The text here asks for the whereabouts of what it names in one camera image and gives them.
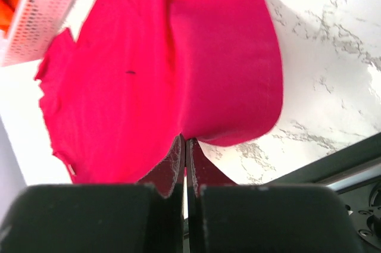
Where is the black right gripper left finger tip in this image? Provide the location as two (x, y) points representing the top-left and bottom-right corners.
(1, 136), (185, 252)

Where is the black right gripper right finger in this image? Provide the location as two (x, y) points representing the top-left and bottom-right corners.
(186, 140), (365, 252)

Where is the crimson red t shirt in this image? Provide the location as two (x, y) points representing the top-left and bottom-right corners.
(35, 0), (283, 184)

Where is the pink plastic laundry basket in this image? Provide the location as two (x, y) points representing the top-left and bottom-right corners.
(1, 0), (75, 67)

